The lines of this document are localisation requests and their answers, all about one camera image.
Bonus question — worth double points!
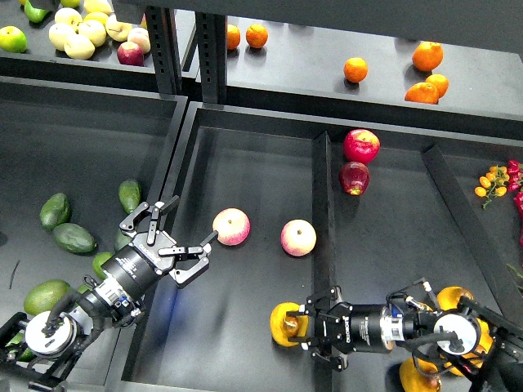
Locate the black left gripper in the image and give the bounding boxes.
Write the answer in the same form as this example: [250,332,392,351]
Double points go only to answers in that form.
[101,195,218,299]

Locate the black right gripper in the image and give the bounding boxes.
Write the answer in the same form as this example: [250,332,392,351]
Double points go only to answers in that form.
[285,285,387,372]

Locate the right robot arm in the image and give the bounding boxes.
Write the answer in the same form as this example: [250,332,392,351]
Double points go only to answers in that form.
[271,278,522,391]

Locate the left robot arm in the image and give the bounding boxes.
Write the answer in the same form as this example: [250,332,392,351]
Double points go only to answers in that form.
[1,196,218,391]

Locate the dark avocado by tray edge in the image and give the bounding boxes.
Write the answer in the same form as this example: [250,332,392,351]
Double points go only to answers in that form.
[114,229,132,252]

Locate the dark avocado top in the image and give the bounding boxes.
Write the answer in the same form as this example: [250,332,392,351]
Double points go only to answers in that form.
[118,179,141,214]

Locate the yellow pear bottom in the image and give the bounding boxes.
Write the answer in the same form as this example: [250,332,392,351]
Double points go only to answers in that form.
[399,358,441,392]

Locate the dark avocado lying flat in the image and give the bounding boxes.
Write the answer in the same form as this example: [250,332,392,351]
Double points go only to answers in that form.
[52,223,96,254]

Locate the dark avocado far left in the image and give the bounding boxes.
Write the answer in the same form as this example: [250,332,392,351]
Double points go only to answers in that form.
[39,193,71,230]

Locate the light green avocado large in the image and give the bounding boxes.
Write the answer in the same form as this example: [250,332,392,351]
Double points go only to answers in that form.
[24,279,72,315]

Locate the green avocado bottom left corner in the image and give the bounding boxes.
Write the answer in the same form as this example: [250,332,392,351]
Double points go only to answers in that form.
[7,332,35,363]

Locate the pale yellow pear front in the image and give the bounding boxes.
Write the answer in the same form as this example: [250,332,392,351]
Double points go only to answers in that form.
[64,34,96,60]

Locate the pale yellow pear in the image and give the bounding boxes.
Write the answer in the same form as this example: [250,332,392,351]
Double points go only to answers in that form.
[78,20,107,47]
[105,14,133,42]
[54,7,83,32]
[64,34,96,60]
[48,23,76,51]

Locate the pale yellow pear right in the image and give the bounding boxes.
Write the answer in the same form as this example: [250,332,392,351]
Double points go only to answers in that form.
[105,14,133,42]

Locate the pale yellow pear middle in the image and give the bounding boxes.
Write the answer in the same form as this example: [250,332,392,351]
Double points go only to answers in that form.
[78,20,107,47]

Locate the pale yellow pear left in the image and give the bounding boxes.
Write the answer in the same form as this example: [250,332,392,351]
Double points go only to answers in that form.
[48,23,76,51]

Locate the pale yellow pear back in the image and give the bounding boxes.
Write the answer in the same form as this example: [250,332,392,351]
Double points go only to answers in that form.
[54,7,83,32]

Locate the black tray divider middle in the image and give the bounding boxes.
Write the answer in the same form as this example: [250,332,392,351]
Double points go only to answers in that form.
[311,131,341,392]

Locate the pink apple left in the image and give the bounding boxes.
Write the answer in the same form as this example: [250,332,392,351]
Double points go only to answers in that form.
[212,207,251,246]

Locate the pink apple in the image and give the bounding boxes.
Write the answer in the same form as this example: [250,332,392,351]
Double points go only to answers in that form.
[212,207,251,246]
[280,219,316,257]

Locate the pink apple right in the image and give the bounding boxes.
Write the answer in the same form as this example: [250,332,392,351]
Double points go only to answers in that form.
[280,219,316,257]

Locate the black large right tray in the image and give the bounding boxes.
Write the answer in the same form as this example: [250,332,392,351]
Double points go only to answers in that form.
[105,104,522,391]

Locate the black left tray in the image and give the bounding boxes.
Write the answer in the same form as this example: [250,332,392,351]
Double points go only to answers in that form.
[0,75,189,392]

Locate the bright red apple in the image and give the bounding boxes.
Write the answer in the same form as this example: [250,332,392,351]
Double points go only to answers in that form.
[342,128,381,164]

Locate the dark red apple on shelf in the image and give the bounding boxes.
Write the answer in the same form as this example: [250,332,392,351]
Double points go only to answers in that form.
[117,42,145,66]

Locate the pink peach on shelf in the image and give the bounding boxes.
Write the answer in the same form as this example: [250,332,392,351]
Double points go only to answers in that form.
[127,27,151,55]

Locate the orange cherry tomato bunch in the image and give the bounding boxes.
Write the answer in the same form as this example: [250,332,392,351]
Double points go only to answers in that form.
[474,166,509,209]

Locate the orange top middle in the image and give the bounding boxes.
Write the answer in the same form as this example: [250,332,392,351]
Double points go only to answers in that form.
[245,24,269,49]

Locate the yellow lemon on shelf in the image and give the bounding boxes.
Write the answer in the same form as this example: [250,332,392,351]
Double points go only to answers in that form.
[83,11,109,25]

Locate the red chili peppers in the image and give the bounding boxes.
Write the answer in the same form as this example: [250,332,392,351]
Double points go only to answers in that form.
[506,158,523,247]

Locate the orange behind post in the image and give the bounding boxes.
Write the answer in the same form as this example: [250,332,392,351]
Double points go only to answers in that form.
[226,24,241,51]

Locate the black perforated shelf post left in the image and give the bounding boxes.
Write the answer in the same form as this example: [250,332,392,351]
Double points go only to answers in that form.
[145,6,182,95]

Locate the black perforated shelf post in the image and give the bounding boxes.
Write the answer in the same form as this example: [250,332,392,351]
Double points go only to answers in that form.
[145,6,182,95]
[195,11,227,105]

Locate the black perforated shelf post right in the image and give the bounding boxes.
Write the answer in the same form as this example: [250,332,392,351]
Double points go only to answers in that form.
[195,11,227,105]

